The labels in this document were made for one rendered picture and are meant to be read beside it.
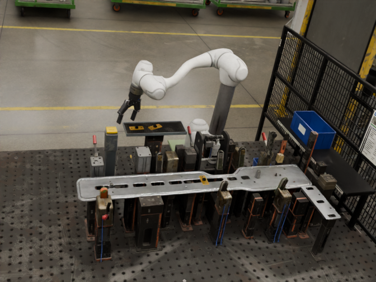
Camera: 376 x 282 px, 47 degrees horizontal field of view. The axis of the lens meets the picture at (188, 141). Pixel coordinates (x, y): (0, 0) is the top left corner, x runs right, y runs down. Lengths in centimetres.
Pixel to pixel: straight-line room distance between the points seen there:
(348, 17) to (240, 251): 290
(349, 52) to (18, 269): 359
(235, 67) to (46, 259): 153
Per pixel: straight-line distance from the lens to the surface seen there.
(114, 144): 259
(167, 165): 253
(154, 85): 251
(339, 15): 486
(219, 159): 263
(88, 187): 238
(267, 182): 262
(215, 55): 286
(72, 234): 255
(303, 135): 308
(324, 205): 260
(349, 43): 469
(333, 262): 273
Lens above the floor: 247
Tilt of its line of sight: 31 degrees down
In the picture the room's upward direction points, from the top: 9 degrees clockwise
